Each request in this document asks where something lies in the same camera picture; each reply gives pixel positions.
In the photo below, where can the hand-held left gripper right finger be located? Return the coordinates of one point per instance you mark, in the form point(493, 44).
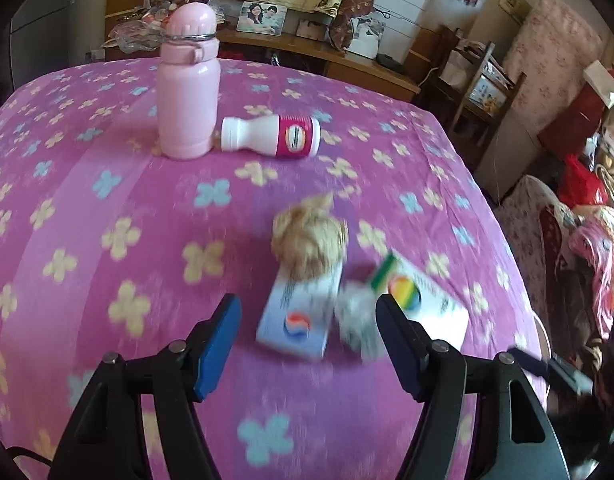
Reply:
point(402, 350)

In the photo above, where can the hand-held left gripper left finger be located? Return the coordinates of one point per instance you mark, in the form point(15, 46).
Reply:
point(217, 345)

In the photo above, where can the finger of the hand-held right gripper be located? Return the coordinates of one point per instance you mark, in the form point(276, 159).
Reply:
point(542, 365)

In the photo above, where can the white paper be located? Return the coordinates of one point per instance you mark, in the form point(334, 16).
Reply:
point(357, 320)

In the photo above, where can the white box rainbow circle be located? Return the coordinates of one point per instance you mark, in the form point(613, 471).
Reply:
point(432, 305)

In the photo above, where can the blue and white box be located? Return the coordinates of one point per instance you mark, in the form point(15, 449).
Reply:
point(297, 320)

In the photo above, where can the green and white tissue pack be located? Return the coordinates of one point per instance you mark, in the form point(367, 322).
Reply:
point(310, 240)

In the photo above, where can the white yogurt bottle pink label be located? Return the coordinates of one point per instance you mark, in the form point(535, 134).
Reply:
point(267, 135)

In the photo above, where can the floral armchair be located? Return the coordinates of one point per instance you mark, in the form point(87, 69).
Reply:
point(532, 240)

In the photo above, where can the pink floral blanket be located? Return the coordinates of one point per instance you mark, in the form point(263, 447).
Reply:
point(112, 200)

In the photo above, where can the red plastic bag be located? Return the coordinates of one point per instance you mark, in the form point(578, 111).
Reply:
point(579, 182)

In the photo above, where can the pink water bottle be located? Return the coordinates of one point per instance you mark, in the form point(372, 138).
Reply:
point(187, 85)

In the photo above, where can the wooden chair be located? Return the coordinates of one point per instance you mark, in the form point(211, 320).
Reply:
point(479, 95)

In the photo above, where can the floral upright mattress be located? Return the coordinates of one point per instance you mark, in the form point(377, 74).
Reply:
point(552, 65)

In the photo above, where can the wooden headboard shelf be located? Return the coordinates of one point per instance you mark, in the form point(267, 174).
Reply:
point(307, 52)

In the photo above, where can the framed wedding photo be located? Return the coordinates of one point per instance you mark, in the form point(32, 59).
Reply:
point(367, 37)

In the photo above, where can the pile of clear plastic wrappers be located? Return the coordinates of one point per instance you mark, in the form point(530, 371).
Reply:
point(137, 30)

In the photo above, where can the framed couple photo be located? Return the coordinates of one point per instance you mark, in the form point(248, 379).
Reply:
point(262, 17)

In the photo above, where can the grey cabinet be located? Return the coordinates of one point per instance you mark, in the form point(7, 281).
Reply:
point(42, 15)

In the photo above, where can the small picture frame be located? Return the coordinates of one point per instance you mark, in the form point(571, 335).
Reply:
point(313, 30)

